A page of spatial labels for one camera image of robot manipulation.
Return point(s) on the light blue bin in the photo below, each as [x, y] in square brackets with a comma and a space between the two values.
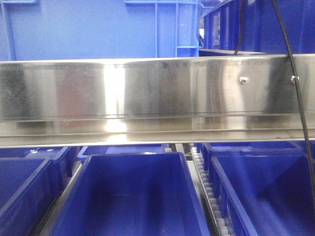
[98, 29]

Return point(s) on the blue lower centre back bin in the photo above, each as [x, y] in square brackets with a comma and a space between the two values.
[87, 151]

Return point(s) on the blue lower centre front bin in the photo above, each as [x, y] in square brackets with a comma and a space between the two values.
[132, 195]

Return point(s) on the blue lower right back bin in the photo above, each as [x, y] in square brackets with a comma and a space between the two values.
[208, 150]

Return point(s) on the blue lower left back bin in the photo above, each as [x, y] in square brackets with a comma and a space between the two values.
[62, 163]

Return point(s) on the white roller conveyor track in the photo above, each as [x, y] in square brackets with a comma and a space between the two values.
[218, 222]

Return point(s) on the blue lower right front bin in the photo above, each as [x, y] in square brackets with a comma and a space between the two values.
[265, 195]

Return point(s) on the dark blue upper right bin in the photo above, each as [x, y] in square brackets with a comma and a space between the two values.
[224, 20]

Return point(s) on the blue lower left front bin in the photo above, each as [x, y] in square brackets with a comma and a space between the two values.
[25, 194]

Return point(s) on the stainless steel shelf rail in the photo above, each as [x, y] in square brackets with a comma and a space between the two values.
[137, 101]

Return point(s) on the left rail screw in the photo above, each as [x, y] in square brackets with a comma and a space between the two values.
[243, 80]

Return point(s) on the rail screw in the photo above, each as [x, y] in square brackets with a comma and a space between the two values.
[243, 80]
[294, 79]

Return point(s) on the right rail screw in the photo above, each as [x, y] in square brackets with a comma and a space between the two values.
[294, 79]

